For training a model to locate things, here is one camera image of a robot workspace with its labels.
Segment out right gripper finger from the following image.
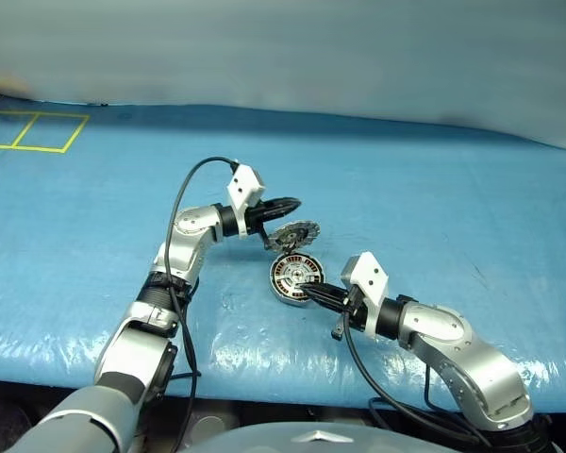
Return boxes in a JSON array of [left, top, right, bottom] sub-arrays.
[[306, 288, 348, 316], [304, 280, 350, 304]]

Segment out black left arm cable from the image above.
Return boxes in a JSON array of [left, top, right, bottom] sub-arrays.
[[162, 157, 240, 416]]

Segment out silver spoked wheel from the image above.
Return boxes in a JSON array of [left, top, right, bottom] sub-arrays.
[[272, 256, 323, 299]]

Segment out motor stator with copper windings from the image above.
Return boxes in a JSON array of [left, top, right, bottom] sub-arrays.
[[267, 252, 326, 310]]

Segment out blue plastic table cover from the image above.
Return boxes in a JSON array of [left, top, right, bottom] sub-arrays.
[[0, 96, 566, 411]]

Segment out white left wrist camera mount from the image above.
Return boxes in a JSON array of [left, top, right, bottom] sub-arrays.
[[225, 161, 267, 237]]

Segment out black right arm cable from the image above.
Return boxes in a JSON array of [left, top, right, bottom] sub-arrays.
[[330, 301, 496, 447]]

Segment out grey robot torso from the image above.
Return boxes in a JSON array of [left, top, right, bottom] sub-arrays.
[[178, 421, 393, 453]]

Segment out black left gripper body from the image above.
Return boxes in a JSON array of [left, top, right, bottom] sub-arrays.
[[242, 200, 272, 236]]

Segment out small round rotor cap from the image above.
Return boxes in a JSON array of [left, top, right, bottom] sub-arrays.
[[265, 219, 322, 254]]

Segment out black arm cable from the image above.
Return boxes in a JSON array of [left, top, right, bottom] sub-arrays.
[[330, 301, 496, 447], [162, 157, 240, 416]]

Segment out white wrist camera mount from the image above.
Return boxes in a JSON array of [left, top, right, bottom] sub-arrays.
[[339, 251, 390, 339], [225, 161, 267, 237]]

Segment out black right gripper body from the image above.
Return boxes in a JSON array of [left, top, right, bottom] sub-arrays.
[[341, 284, 367, 332]]

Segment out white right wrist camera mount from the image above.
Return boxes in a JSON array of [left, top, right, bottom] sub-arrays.
[[339, 251, 390, 339]]

